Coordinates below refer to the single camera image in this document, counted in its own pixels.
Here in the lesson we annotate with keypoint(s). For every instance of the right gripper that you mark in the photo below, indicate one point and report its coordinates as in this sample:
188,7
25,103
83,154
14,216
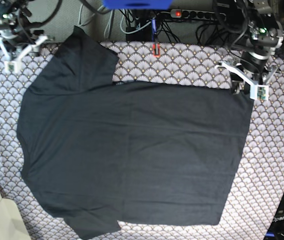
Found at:
15,44

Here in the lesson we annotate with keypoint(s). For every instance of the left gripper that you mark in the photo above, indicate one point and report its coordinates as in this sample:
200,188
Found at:
254,61

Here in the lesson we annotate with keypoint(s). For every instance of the dark grey T-shirt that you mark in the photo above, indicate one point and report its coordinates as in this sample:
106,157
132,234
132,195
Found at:
97,152

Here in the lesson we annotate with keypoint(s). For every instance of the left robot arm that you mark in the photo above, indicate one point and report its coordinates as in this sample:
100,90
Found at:
258,34

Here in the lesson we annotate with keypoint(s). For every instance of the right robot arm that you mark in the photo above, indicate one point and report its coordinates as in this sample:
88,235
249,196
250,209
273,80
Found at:
15,28

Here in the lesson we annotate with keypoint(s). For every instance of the black power strip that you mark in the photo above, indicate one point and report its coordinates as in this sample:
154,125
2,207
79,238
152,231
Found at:
193,15

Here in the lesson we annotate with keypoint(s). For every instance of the red table clamp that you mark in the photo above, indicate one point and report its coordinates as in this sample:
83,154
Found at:
156,49

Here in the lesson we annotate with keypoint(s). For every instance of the white camera bracket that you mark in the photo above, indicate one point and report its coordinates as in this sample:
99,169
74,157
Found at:
13,61
255,84

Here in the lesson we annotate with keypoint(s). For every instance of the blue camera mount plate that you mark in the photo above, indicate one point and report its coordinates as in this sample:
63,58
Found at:
137,4

